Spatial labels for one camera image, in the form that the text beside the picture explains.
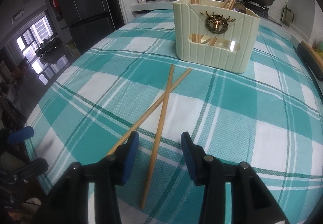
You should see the black gas stove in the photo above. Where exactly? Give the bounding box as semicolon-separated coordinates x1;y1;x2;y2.
174;0;272;17

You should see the balcony window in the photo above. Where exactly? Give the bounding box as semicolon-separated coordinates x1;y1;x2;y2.
15;11;62;84

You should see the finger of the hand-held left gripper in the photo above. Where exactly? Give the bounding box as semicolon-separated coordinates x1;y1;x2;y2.
0;158;49;182
0;126;35;144

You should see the cardboard box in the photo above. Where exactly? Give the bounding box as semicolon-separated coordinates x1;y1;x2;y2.
67;43;81;57

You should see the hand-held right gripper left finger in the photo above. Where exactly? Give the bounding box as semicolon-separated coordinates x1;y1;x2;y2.
44;130;140;224

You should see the teal plaid tablecloth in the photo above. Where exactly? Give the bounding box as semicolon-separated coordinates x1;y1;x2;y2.
25;8;321;224

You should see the wooden cutting board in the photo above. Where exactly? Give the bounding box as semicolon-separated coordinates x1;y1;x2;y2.
302;41;323;69

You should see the metal spoon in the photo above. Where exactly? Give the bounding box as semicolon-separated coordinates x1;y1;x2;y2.
202;2;247;46

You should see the dark furniture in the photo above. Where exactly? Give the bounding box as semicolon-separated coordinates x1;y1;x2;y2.
35;37;62;64

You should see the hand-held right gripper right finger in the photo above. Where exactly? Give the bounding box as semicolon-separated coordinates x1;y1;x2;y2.
180;131;290;224

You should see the cream utensil holder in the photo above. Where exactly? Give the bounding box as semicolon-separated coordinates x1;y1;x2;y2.
172;0;261;74

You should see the dark tray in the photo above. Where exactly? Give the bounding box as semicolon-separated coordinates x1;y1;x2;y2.
297;41;323;77

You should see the white kitchen counter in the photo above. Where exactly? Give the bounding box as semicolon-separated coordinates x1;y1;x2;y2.
130;0;299;38

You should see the plastic bag with colourful contents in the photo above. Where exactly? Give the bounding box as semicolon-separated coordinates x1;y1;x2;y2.
312;37;323;53

